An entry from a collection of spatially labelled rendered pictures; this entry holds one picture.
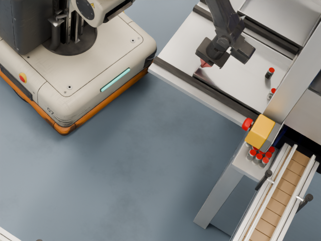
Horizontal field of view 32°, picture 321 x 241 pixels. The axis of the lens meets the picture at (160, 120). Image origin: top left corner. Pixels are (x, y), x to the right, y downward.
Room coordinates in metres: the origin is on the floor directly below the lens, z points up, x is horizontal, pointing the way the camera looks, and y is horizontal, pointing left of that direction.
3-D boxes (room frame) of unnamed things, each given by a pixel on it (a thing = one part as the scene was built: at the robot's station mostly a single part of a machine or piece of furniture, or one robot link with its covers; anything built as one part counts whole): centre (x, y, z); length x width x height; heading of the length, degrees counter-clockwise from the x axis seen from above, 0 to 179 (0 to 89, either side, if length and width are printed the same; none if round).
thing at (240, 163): (0.91, -0.34, 0.87); 0.14 x 0.13 x 0.02; 76
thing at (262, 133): (0.93, -0.30, 0.99); 0.08 x 0.07 x 0.07; 76
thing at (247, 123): (0.94, -0.26, 0.99); 0.04 x 0.04 x 0.04; 76
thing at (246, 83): (1.20, -0.25, 0.90); 0.34 x 0.26 x 0.04; 76
